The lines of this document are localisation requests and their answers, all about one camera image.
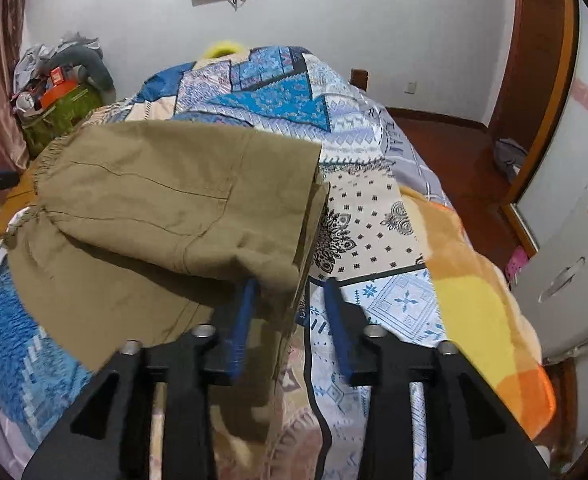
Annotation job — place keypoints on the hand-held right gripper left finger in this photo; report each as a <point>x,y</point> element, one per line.
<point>241,321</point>

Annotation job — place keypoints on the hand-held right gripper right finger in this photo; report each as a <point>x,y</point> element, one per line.
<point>339,322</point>

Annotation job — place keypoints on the khaki pants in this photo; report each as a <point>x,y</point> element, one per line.
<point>138,210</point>

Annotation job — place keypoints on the pile of clothes and bags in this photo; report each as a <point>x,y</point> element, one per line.
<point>58,90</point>

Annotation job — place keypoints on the orange yellow fleece blanket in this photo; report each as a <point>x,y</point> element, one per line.
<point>479,300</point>

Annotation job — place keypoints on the blue patchwork printed bedsheet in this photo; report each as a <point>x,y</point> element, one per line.
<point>324,160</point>

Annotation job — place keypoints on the pink plastic object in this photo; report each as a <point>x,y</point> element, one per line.
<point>516,262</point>

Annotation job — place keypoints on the white plastic stool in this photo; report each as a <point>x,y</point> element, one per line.
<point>564,270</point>

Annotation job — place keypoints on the grey cloth on floor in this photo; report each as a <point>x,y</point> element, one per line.
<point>511,156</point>

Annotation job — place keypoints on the wooden chair back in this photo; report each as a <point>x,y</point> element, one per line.
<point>359,79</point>

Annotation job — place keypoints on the yellow plush toy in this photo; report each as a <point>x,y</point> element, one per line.
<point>222,49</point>

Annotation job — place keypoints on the white wall socket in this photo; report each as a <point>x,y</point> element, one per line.
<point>410,87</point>

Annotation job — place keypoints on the wooden door frame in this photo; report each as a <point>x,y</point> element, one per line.
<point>534,75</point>

